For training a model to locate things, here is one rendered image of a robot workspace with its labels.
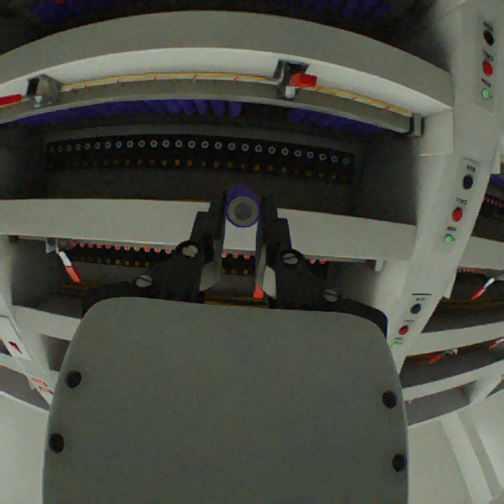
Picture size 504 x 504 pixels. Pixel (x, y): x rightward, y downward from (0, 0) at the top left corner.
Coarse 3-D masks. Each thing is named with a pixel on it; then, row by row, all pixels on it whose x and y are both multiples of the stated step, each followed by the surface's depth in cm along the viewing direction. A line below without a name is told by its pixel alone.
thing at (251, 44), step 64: (0, 64) 15; (64, 64) 16; (128, 64) 19; (192, 64) 20; (256, 64) 20; (320, 64) 18; (384, 64) 18; (0, 128) 24; (128, 128) 35; (192, 128) 36; (256, 128) 37; (384, 128) 33; (448, 128) 20
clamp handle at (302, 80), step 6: (294, 78) 16; (300, 78) 14; (306, 78) 14; (312, 78) 14; (288, 84) 19; (294, 84) 16; (300, 84) 15; (306, 84) 15; (312, 84) 15; (288, 90) 20; (288, 96) 21
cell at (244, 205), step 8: (240, 184) 18; (232, 192) 15; (240, 192) 13; (248, 192) 14; (232, 200) 13; (240, 200) 13; (248, 200) 13; (256, 200) 13; (232, 208) 13; (240, 208) 13; (248, 208) 13; (256, 208) 13; (232, 216) 13; (240, 216) 13; (248, 216) 13; (256, 216) 13; (232, 224) 13; (240, 224) 13; (248, 224) 14
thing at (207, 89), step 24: (72, 96) 22; (96, 96) 22; (120, 96) 22; (144, 96) 23; (168, 96) 24; (192, 96) 24; (216, 96) 24; (240, 96) 23; (264, 96) 24; (312, 96) 24; (336, 96) 24; (360, 96) 22; (0, 120) 21; (360, 120) 26; (384, 120) 24; (408, 120) 24
